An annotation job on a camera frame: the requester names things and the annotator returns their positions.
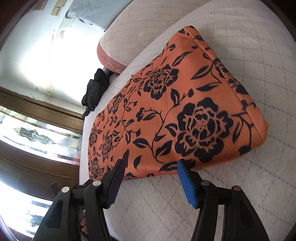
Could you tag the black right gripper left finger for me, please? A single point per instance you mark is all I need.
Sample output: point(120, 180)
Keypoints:
point(77, 213)

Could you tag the orange black floral garment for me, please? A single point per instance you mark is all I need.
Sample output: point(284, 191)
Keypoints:
point(183, 105)

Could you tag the brown stained glass door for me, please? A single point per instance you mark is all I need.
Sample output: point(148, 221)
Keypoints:
point(40, 151)

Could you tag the black crumpled cloth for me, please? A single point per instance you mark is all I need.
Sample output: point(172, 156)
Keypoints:
point(95, 90)

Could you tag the quilted white near mattress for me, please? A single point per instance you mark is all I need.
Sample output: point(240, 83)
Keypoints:
point(258, 49)

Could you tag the grey blue pillow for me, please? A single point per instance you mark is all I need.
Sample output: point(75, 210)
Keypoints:
point(96, 12)

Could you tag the beige wall switch plate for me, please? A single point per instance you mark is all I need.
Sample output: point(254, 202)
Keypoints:
point(58, 7)

